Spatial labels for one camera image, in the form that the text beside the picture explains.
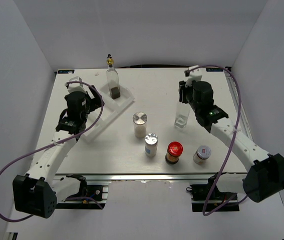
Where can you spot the glass bottle dark sauce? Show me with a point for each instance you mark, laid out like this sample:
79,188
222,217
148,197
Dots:
112,79

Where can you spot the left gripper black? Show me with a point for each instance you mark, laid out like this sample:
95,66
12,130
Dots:
95,102

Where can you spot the white lid small jar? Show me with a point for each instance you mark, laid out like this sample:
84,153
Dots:
202,154

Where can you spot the glass bottle clear liquid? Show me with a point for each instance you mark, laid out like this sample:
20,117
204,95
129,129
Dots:
181,115

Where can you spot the white compartment tray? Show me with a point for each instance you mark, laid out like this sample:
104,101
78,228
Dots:
112,109

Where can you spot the left corner logo sticker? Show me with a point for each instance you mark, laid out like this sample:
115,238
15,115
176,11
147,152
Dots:
65,71

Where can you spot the right corner logo sticker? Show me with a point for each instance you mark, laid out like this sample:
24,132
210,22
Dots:
213,69

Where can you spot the shaker jar metal lid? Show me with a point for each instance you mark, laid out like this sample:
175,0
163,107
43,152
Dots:
140,124

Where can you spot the aluminium table frame rail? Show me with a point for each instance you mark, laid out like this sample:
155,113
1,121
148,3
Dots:
242,122

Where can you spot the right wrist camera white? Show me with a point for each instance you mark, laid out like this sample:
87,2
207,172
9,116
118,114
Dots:
193,73

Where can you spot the blue label shaker jar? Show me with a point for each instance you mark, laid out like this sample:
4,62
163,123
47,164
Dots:
151,143

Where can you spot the red lid sauce jar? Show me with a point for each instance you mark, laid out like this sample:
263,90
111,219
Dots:
174,151

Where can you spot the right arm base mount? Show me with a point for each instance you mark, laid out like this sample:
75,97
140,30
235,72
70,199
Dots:
199,188

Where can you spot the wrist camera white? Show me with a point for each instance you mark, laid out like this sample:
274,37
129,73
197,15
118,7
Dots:
193,73
75,84

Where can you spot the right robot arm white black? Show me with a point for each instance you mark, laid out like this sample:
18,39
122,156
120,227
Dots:
265,171

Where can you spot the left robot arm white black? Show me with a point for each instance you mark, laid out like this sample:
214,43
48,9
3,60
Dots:
35,193

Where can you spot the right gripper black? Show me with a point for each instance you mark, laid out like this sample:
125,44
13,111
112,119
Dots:
182,91

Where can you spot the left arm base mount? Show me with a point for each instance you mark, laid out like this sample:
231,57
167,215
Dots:
88,197

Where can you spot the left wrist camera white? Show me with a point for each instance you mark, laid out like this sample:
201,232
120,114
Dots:
75,84

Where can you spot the corner logo sticker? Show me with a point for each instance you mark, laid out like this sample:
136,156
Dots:
213,69
65,71

